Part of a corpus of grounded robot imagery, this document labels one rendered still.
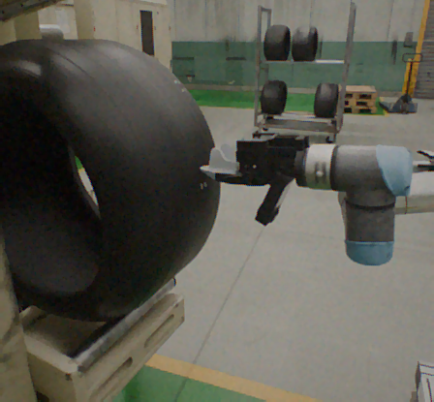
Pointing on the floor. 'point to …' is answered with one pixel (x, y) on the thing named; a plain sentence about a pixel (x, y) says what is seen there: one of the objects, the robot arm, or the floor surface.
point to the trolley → (276, 101)
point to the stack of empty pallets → (358, 100)
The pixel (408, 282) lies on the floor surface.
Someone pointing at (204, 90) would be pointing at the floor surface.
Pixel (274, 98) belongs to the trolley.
